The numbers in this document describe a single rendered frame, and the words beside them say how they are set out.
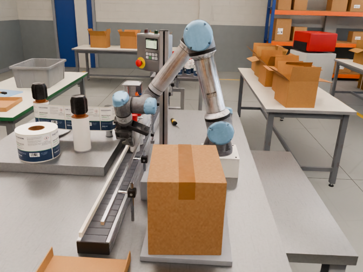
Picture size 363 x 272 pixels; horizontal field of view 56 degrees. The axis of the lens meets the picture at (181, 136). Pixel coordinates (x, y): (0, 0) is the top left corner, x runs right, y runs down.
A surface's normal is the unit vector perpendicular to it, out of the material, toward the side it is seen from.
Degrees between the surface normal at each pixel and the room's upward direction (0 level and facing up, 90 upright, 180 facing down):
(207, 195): 90
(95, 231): 0
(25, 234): 0
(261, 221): 0
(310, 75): 99
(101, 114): 90
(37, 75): 95
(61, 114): 90
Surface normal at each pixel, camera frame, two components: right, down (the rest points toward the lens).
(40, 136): 0.56, 0.31
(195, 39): -0.11, 0.23
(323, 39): 0.16, 0.36
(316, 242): 0.03, -0.93
